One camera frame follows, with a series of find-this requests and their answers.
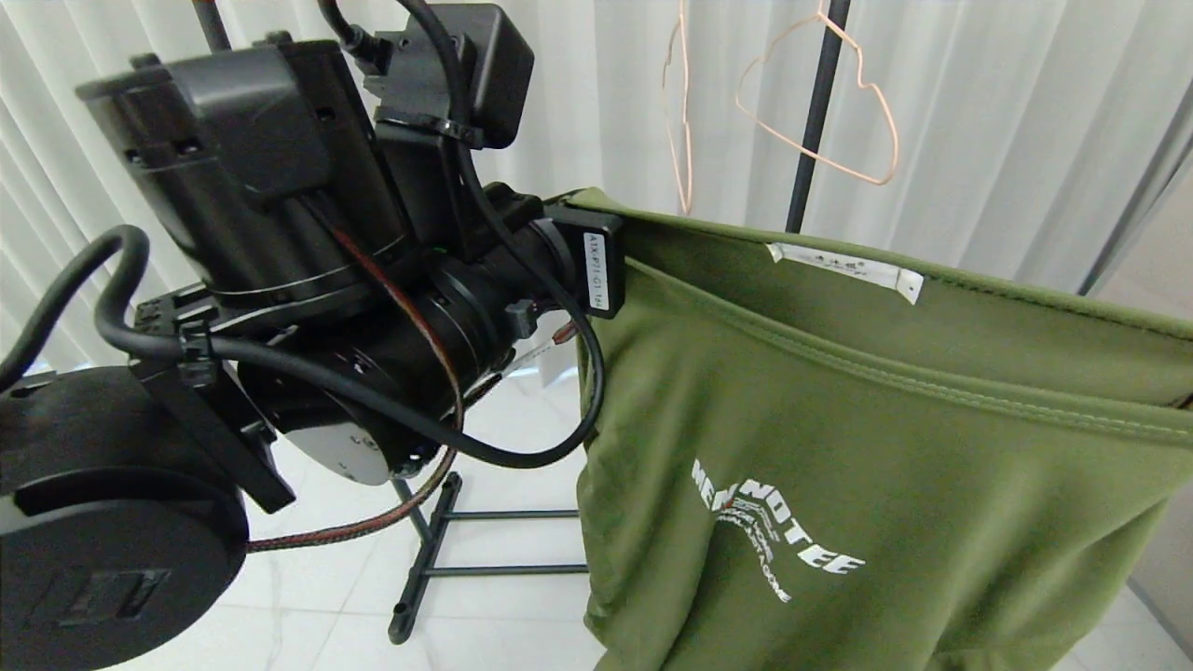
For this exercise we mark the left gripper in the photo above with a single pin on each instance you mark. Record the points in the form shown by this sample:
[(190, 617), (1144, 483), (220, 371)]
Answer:
[(466, 317)]

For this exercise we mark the green printed T-shirt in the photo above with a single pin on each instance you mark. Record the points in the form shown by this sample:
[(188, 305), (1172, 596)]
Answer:
[(839, 391)]

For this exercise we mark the pink clothes hanger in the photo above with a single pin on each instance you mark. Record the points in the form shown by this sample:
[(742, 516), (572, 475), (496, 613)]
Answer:
[(839, 165), (688, 130)]

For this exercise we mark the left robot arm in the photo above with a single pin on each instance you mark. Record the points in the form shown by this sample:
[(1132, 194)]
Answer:
[(233, 168)]

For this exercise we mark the black clothes rack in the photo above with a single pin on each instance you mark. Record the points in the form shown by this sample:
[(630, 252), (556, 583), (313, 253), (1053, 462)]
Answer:
[(817, 112)]

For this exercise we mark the white curtain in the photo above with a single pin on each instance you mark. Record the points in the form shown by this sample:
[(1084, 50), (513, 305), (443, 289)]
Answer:
[(979, 140)]

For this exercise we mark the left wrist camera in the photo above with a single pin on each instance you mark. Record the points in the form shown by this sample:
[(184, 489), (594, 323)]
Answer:
[(485, 75)]

